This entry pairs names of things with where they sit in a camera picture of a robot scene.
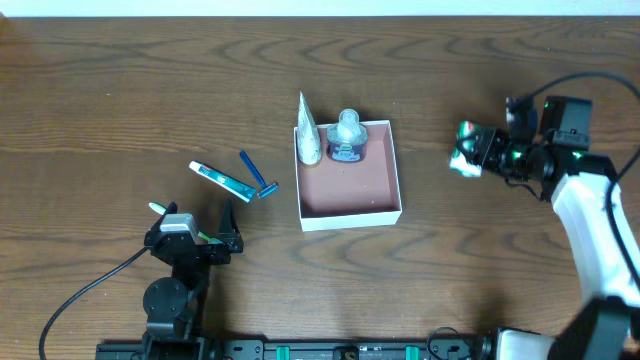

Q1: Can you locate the green white soap box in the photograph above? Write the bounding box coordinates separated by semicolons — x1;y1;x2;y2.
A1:
449;121;482;178

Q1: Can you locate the white shampoo tube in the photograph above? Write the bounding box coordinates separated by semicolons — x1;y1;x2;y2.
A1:
296;93;322;166

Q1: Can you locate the clear bottle white cap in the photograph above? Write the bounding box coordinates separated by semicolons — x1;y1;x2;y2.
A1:
327;109;368;163

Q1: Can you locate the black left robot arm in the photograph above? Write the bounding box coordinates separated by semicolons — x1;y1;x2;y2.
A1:
143;201;244;340

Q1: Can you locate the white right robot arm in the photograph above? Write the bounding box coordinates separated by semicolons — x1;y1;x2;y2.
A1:
456;123;639;359

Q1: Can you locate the green white toothbrush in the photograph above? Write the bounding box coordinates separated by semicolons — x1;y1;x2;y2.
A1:
148;202;221;244

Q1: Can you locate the white green toothpaste tube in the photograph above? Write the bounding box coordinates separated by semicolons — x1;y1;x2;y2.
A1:
189;161;257;203

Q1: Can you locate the blue disposable razor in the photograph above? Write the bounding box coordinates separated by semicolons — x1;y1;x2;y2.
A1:
239;151;279;198

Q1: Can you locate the white box pink interior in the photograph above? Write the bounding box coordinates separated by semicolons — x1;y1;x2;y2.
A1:
294;120;403;232

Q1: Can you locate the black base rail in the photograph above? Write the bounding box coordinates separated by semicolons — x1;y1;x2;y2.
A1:
95;327;496;360

